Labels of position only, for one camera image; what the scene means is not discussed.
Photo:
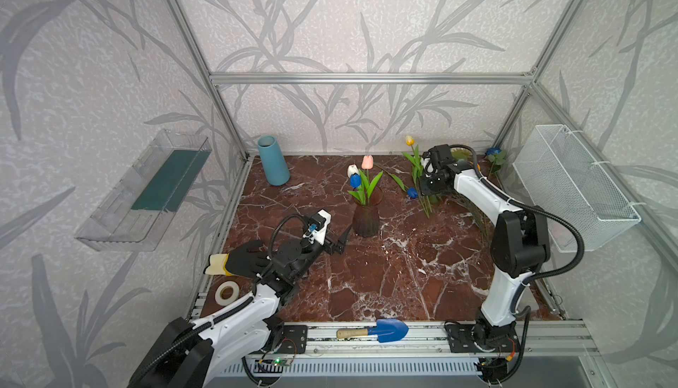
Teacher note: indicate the pink tulip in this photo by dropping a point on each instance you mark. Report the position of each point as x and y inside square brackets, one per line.
[368, 184]

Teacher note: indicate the white tulip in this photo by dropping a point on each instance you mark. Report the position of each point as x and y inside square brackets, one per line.
[352, 170]

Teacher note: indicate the white wire basket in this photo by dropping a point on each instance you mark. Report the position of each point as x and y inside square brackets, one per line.
[563, 177]

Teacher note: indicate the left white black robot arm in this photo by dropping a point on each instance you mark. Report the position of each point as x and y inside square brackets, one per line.
[192, 353]

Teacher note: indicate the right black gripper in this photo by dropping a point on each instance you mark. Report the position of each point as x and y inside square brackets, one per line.
[423, 187]

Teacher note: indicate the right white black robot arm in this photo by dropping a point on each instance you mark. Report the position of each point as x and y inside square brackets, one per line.
[520, 244]

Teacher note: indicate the clear acrylic wall shelf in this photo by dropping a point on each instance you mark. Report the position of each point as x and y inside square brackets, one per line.
[114, 226]

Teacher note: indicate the white tape roll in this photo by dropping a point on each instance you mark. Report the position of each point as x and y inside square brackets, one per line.
[227, 293]

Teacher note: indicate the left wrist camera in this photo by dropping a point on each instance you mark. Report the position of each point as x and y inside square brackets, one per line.
[317, 227]

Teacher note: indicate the black yellow glove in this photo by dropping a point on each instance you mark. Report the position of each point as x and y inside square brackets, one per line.
[248, 260]

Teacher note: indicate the teal ceramic vase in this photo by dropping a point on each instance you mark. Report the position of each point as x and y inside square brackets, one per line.
[275, 168]

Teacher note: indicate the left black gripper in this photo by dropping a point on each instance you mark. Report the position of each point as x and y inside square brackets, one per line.
[339, 244]

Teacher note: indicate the aluminium front rail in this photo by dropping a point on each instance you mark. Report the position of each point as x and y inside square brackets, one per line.
[429, 340]

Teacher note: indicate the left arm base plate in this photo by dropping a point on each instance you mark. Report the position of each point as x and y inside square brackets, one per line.
[287, 339]

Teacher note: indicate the green mat on shelf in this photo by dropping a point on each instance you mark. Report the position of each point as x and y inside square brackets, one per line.
[169, 186]

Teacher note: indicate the blue rose stem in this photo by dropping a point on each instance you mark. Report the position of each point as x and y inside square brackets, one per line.
[497, 158]

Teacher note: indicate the blue tulip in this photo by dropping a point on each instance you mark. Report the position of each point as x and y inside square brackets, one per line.
[411, 192]
[358, 189]

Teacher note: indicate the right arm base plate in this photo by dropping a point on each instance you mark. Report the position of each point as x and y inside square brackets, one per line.
[481, 337]

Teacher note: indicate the blue garden trowel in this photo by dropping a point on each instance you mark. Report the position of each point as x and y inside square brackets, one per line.
[385, 330]

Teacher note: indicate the dark red glass vase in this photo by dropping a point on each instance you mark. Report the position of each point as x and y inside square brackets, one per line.
[366, 219]

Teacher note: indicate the yellow tulip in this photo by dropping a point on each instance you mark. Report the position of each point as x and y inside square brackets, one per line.
[416, 173]

